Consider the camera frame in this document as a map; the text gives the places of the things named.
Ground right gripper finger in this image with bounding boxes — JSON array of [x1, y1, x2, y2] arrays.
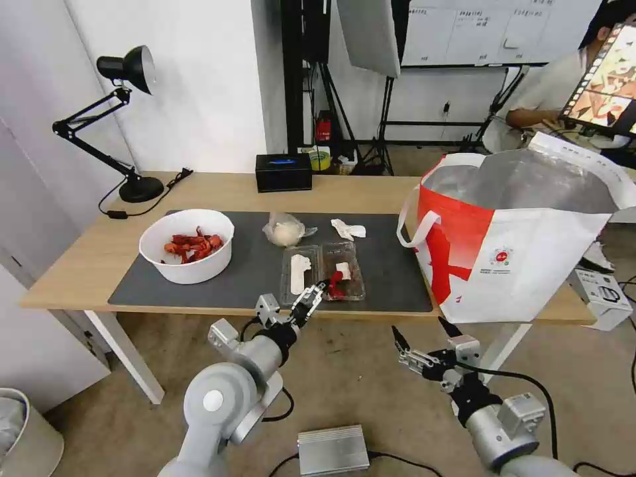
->
[[391, 325, 434, 380], [439, 317, 466, 344]]

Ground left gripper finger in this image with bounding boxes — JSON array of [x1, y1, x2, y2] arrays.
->
[[291, 281, 330, 312], [297, 291, 327, 326]]

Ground clear bag with white bun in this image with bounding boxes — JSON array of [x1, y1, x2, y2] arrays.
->
[[262, 211, 319, 248]]

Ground white and red takeout bag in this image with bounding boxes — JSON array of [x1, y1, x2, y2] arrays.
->
[[395, 131, 636, 325]]

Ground white trash bin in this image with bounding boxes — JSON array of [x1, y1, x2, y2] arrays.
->
[[0, 387, 66, 477]]

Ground clear plastic clamshell container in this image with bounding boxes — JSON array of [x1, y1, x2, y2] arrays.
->
[[280, 241, 368, 307]]

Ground red shell scraps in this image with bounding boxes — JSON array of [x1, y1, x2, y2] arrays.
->
[[323, 262, 352, 303]]

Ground white table leg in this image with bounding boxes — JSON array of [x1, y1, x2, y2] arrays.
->
[[83, 309, 166, 406], [478, 323, 533, 384]]

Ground dark grey table mat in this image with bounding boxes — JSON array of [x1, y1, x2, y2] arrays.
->
[[107, 210, 434, 315]]

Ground crumpled white tissue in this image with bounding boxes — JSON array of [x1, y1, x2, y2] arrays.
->
[[331, 218, 368, 241]]

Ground white round bowl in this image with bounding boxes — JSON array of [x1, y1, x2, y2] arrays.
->
[[138, 208, 235, 286]]

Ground silver metal power box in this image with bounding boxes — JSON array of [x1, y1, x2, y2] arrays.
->
[[297, 425, 372, 477]]

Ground black tissue box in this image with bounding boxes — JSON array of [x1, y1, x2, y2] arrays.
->
[[255, 153, 315, 194]]

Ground red crayfish shells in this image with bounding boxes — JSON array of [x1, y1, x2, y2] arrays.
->
[[160, 226, 225, 265]]

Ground yellow green tape roll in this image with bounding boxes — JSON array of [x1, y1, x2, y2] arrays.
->
[[307, 146, 333, 173]]

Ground white printed carton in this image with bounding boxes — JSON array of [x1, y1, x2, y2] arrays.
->
[[566, 267, 635, 333]]

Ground red canister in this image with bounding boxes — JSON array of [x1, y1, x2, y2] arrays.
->
[[315, 111, 335, 146]]

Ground black light stand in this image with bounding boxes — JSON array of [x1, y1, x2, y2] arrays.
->
[[355, 74, 401, 176], [303, 59, 360, 165]]

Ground black desk lamp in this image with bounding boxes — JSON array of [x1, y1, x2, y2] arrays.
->
[[51, 44, 166, 203]]

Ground black tripod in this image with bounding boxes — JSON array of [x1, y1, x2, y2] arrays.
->
[[459, 63, 529, 152]]

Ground pale grey cabinet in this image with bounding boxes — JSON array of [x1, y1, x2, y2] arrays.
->
[[0, 116, 113, 414]]

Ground person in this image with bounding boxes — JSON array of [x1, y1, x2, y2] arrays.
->
[[505, 0, 636, 156]]

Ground white softbox panel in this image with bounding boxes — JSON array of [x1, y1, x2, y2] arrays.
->
[[336, 0, 402, 79]]

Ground tablet with colourful picture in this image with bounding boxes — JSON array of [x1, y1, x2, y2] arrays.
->
[[558, 19, 636, 136]]

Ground whiteboard with writing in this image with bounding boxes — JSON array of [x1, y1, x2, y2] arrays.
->
[[399, 0, 608, 68]]

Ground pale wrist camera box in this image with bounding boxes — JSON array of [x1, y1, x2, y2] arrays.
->
[[448, 335, 482, 368], [255, 293, 282, 329]]

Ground black floor cable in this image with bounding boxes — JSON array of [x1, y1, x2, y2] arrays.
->
[[368, 449, 480, 477]]

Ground black lamp cable with switch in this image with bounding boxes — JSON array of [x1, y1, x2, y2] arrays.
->
[[98, 168, 195, 221]]

